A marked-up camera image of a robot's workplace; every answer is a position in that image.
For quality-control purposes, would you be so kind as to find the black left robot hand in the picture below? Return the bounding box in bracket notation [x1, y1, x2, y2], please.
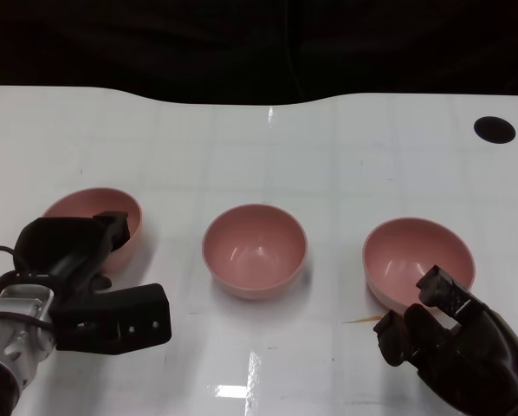
[14, 211, 133, 304]

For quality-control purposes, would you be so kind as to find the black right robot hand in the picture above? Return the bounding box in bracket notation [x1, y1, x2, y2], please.
[373, 264, 518, 416]

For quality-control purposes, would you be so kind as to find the pink plastic bowl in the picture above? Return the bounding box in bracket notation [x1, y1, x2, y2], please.
[41, 186, 144, 276]
[202, 203, 308, 301]
[362, 218, 476, 313]

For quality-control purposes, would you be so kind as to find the black round table grommet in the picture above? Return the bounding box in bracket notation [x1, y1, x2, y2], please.
[473, 115, 516, 144]

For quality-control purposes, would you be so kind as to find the black cloth drape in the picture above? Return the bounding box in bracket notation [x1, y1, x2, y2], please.
[0, 0, 518, 107]

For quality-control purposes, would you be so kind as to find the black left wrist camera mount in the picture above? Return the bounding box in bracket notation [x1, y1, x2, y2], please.
[50, 283, 173, 356]

